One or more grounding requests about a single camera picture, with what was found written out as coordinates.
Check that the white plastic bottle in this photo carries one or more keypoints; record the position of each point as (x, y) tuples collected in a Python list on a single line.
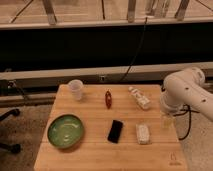
[(141, 99)]

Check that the black smartphone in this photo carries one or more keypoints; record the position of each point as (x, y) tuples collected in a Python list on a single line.
[(115, 131)]

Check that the clear plastic cup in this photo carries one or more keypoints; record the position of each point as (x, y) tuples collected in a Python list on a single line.
[(76, 88)]

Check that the green ceramic bowl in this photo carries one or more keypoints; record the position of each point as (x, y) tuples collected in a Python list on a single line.
[(65, 131)]

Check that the white rectangular sponge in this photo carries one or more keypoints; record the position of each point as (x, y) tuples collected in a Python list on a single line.
[(143, 135)]

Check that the red chili pepper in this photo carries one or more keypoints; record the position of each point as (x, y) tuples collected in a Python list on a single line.
[(108, 99)]

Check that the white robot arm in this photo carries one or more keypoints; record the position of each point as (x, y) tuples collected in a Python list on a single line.
[(186, 87)]

